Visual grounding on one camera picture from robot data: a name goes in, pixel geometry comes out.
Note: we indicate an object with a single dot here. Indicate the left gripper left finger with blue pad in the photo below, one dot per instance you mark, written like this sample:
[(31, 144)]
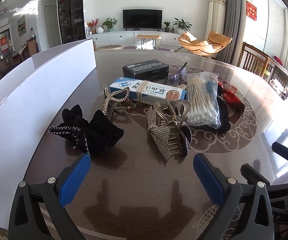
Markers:
[(26, 218)]

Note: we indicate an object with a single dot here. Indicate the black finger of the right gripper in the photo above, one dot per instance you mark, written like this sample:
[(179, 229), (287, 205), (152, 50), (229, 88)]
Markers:
[(278, 194)]

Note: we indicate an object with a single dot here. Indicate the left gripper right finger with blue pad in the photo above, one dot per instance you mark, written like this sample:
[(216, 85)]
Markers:
[(256, 219)]

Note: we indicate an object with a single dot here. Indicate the red black cloth pouch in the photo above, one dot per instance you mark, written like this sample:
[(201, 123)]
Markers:
[(226, 96)]

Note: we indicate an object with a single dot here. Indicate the black velvet bow scrunchie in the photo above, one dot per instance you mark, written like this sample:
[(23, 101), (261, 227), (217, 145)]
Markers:
[(94, 137)]

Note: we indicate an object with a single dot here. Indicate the bag of cotton swabs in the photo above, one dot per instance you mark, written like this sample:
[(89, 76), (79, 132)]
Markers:
[(202, 92)]

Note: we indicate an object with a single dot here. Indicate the rhinestone bow hair claw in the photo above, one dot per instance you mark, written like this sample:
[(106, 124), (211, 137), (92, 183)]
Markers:
[(168, 128)]

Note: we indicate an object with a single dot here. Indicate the gold rhinestone hair clip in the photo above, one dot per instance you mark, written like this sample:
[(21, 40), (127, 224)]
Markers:
[(116, 101)]

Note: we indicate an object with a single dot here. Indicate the purple tinted glasses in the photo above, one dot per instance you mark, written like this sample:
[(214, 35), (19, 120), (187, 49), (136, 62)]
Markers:
[(179, 77)]

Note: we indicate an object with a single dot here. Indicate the blue white ointment box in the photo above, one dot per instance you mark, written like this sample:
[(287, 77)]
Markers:
[(148, 92)]

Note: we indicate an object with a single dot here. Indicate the black odor removing bar box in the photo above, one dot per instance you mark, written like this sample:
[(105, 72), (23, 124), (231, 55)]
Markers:
[(151, 70)]

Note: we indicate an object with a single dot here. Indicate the white cardboard storage box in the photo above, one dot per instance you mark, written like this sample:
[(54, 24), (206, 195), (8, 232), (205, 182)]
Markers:
[(30, 97)]

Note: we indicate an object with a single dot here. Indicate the wooden dining chair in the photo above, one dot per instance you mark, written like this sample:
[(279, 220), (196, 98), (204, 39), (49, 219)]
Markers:
[(256, 61)]

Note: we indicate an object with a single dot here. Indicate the orange lounge chair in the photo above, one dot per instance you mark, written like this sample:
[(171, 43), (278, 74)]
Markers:
[(214, 43)]

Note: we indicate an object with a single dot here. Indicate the distant dining table set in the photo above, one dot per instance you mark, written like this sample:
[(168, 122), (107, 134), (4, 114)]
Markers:
[(29, 48)]

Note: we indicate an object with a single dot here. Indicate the white low tv cabinet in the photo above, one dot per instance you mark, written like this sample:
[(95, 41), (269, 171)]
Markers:
[(128, 38)]

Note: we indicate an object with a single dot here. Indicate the green potted plant right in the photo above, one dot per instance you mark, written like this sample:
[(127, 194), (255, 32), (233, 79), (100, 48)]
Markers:
[(182, 25)]

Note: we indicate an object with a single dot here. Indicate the green potted plant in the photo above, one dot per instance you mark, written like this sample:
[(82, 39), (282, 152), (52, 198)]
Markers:
[(110, 24), (182, 25)]

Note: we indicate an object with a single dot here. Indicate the covered standing air conditioner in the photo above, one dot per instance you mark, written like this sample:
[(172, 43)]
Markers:
[(216, 16)]

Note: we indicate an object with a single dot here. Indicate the grey curtain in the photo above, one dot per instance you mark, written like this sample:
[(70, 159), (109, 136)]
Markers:
[(235, 18)]

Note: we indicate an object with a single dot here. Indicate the small dark potted plant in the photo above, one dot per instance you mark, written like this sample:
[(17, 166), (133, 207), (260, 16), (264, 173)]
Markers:
[(166, 26)]

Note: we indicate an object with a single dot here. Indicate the small wooden bench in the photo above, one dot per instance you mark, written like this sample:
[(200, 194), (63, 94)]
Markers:
[(153, 38)]

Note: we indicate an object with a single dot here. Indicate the red flower vase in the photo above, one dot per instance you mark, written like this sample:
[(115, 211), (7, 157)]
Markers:
[(92, 25)]

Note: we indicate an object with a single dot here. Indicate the green potted plant left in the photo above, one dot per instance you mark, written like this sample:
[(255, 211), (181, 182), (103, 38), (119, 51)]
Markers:
[(110, 24)]

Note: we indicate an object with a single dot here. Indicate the black flat screen television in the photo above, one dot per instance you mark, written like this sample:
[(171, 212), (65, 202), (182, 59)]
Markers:
[(142, 18)]

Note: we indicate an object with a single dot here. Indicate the dark glass display cabinet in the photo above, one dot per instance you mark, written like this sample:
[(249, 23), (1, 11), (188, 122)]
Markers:
[(71, 20)]

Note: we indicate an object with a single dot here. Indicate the red wall decoration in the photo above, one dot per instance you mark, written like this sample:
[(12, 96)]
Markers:
[(251, 11)]

